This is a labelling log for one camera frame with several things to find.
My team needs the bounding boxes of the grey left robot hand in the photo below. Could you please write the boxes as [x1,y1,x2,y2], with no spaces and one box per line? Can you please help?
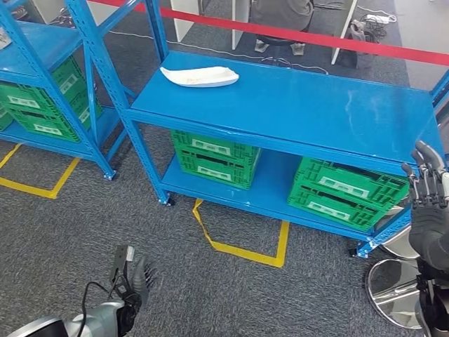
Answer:
[131,257,155,308]

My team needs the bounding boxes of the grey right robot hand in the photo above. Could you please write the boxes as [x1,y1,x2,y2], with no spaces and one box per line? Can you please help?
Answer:
[401,140,449,272]

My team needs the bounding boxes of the white curved plastic part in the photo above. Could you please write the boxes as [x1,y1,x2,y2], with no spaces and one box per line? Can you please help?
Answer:
[159,65,240,88]

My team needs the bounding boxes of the long low blue shelf rack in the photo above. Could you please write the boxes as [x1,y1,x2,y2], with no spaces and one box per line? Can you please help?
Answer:
[66,0,449,260]

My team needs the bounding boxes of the tall blue shelf rack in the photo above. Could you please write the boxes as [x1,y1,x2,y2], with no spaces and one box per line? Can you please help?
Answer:
[0,0,130,182]

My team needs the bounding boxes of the green folding crate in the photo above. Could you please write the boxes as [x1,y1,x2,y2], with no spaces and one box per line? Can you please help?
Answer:
[0,55,103,144]
[170,129,263,191]
[287,157,411,233]

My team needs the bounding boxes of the grey bag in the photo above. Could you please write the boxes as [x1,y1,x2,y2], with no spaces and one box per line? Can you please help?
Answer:
[345,19,368,69]

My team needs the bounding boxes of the white power strip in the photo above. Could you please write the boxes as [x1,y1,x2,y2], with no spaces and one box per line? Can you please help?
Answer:
[367,13,398,25]

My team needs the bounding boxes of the chrome chair star base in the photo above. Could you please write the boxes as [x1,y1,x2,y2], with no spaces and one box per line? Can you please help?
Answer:
[261,55,292,70]

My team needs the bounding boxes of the white desk panel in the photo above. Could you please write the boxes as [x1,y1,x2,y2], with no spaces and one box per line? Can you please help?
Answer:
[31,0,120,27]

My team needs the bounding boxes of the red barrier belt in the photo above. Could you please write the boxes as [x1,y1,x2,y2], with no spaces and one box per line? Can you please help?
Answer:
[89,0,449,67]

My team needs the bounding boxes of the person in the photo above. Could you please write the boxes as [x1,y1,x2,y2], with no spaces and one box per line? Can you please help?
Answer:
[251,0,315,57]

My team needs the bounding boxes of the grey flat sheet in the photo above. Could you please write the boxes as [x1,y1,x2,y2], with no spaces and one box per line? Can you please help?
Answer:
[0,27,14,51]

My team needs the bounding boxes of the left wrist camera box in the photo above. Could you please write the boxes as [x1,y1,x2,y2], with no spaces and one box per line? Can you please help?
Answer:
[109,245,136,297]

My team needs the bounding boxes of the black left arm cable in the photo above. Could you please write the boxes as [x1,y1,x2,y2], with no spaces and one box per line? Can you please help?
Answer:
[77,281,114,337]

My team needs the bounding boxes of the black cable bundle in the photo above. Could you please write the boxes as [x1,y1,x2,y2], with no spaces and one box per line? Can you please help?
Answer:
[361,16,387,44]

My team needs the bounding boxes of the thin white floor cable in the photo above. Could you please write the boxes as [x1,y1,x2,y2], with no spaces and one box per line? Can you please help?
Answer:
[109,29,329,76]

